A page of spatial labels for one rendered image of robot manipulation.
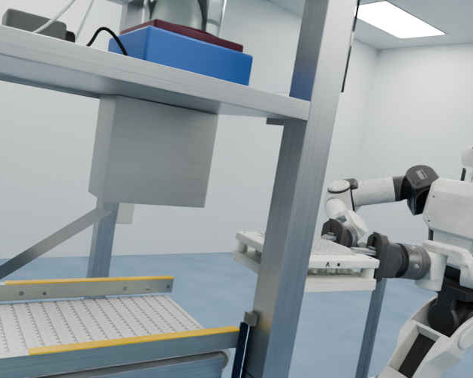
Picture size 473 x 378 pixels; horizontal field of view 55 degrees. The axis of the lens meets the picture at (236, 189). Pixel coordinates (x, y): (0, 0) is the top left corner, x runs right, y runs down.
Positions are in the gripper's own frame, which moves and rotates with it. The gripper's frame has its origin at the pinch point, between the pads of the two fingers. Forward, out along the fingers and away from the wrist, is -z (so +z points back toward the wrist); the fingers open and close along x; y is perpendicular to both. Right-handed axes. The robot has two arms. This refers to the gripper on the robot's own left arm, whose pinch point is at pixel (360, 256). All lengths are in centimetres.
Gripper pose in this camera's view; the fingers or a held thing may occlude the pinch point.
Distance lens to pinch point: 114.3
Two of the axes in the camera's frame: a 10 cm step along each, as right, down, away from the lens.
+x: -1.9, 9.8, 0.8
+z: 9.1, 1.4, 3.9
